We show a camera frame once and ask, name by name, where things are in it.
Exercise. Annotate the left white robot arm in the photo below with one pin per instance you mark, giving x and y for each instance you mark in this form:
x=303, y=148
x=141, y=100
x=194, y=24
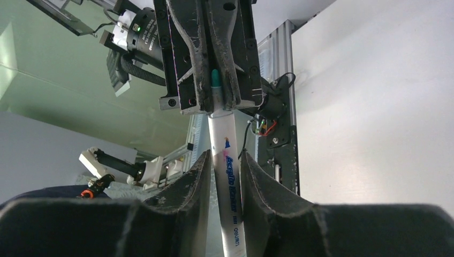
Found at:
x=143, y=58

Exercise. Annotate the aluminium frame rail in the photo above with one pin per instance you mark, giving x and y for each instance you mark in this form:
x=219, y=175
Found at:
x=273, y=58

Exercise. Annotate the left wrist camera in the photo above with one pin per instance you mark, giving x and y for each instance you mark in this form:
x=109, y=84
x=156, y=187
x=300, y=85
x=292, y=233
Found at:
x=119, y=78

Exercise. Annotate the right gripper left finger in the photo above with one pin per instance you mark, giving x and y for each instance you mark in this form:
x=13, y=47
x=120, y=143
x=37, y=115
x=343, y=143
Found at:
x=171, y=223

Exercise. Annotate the teal marker cap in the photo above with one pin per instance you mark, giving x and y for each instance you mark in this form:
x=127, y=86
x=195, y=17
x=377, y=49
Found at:
x=216, y=81

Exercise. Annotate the left controller board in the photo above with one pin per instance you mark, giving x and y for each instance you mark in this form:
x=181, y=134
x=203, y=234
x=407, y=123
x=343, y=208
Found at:
x=261, y=127

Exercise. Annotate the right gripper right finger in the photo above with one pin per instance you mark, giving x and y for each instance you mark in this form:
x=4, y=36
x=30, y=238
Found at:
x=278, y=222

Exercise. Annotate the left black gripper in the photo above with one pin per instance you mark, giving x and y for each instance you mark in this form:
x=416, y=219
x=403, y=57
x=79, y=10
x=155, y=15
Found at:
x=197, y=37

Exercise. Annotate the white marker blue end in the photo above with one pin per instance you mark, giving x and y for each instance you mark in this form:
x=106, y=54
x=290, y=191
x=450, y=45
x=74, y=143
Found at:
x=223, y=140

